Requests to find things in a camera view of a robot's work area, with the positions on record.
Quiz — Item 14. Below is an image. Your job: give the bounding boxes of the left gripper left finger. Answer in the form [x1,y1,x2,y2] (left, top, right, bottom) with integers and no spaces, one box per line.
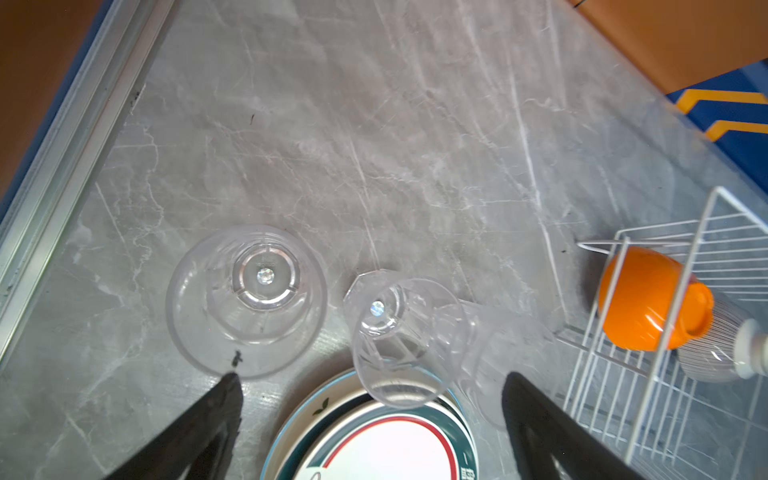
[108,372,243,479]

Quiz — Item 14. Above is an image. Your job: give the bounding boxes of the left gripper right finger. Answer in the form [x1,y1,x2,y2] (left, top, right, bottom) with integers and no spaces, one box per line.
[501,372,642,479]

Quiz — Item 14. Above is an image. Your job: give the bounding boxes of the dark green rimmed plate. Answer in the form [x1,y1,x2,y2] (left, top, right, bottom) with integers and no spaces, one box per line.
[272,389,478,480]

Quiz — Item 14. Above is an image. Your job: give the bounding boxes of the large clear glass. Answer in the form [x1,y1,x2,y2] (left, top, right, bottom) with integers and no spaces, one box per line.
[165,225,328,380]

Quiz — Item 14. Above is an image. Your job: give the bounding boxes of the blue rimmed white plate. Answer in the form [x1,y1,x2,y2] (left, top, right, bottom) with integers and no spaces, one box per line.
[259,367,475,480]

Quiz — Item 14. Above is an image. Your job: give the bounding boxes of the clear faceted glass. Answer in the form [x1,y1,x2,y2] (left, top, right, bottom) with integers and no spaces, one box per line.
[342,270,473,409]

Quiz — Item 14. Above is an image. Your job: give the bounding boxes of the orange bowl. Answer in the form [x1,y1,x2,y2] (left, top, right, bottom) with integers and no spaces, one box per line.
[598,246,715,351]

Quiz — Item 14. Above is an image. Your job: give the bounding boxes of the clear plastic cup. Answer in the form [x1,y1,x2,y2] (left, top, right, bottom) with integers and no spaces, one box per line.
[455,300,565,430]

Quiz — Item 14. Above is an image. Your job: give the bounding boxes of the green red rimmed plate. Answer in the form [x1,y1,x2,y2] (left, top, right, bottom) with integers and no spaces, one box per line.
[293,402,479,479]

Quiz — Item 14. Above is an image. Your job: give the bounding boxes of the striped bowl white base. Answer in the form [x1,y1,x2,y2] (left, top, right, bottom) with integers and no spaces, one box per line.
[677,294,767,383]

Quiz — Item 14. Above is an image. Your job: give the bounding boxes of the white wire dish rack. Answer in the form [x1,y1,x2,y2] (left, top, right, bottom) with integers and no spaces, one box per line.
[560,187,767,479]

